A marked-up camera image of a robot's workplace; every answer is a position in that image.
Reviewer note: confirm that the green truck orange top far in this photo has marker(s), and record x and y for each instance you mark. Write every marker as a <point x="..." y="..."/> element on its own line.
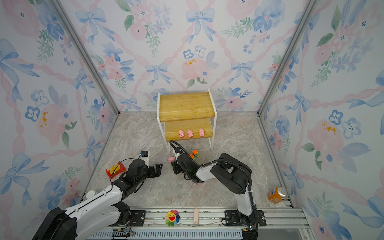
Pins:
<point x="196" y="154"/>

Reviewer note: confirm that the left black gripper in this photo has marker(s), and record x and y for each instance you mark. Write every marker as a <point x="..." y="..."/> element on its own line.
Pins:
<point x="158" y="170"/>

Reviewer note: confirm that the pink eraser block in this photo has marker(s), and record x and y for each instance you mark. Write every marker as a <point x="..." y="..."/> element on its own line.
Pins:
<point x="196" y="216"/>

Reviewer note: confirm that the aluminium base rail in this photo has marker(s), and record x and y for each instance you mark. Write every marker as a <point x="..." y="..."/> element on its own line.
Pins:
<point x="215" y="224"/>

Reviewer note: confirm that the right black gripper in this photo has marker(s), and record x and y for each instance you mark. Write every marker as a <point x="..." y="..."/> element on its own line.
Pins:
<point x="175" y="167"/>

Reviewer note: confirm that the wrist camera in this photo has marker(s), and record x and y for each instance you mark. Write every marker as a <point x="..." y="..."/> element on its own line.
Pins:
<point x="144" y="155"/>
<point x="178" y="151"/>

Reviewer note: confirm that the colourful smiling flower plush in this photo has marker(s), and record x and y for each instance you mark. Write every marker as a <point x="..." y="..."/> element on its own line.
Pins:
<point x="172" y="218"/>

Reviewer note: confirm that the white cap pill bottle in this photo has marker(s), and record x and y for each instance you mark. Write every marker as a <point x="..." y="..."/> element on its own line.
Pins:
<point x="90" y="194"/>

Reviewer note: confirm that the red snack packet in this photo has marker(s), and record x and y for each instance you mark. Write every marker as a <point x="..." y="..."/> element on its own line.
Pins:
<point x="115" y="170"/>

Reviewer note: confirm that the wooden two-tier shelf white frame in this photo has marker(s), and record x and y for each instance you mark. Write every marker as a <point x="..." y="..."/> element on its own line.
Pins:
<point x="193" y="111"/>

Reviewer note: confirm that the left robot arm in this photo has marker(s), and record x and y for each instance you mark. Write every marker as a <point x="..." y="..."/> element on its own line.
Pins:
<point x="105" y="209"/>

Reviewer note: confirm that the orange drink can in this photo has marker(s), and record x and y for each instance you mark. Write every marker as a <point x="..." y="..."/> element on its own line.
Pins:
<point x="278" y="194"/>

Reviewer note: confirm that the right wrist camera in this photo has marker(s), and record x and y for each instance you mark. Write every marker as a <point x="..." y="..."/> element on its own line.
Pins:
<point x="178" y="151"/>

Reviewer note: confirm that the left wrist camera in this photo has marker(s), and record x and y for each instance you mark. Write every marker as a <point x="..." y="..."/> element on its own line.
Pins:
<point x="144" y="155"/>

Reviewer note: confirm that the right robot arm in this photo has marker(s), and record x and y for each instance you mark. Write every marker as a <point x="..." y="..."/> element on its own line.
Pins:
<point x="233" y="174"/>

